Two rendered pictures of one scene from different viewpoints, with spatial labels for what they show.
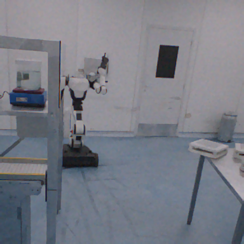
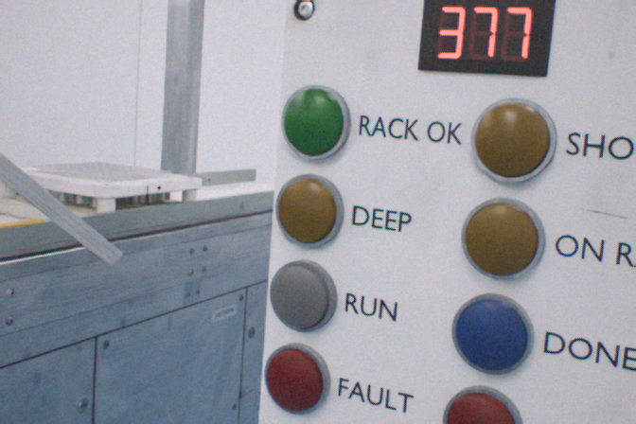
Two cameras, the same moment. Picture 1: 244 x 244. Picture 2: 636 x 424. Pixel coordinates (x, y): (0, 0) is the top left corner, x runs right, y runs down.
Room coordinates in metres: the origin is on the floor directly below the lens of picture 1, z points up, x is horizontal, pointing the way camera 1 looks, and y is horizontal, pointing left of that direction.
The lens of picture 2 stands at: (2.74, 0.03, 1.03)
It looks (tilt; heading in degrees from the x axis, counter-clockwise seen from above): 8 degrees down; 123
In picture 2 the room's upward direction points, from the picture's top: 4 degrees clockwise
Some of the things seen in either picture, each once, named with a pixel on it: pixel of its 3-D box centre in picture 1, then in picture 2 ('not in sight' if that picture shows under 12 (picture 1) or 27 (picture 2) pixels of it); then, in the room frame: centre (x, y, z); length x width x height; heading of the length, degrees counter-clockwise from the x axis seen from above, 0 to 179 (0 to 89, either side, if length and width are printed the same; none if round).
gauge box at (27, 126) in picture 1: (34, 121); not in sight; (1.88, 0.46, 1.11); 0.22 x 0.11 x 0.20; 96
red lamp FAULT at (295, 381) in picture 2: not in sight; (294, 379); (2.56, 0.30, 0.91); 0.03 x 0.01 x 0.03; 6
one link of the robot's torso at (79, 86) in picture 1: (77, 87); not in sight; (4.21, 0.40, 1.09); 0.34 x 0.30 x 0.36; 103
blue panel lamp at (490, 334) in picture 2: not in sight; (490, 335); (2.64, 0.31, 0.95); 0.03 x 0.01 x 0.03; 6
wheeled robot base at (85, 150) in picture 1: (75, 148); not in sight; (4.13, 0.38, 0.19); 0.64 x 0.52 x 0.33; 13
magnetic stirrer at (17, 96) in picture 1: (29, 96); not in sight; (1.79, 0.47, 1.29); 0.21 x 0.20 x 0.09; 6
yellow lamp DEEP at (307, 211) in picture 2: not in sight; (307, 210); (2.56, 0.30, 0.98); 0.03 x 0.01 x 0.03; 6
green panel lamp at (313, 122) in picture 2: not in sight; (313, 122); (2.56, 0.30, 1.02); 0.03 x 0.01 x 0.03; 6
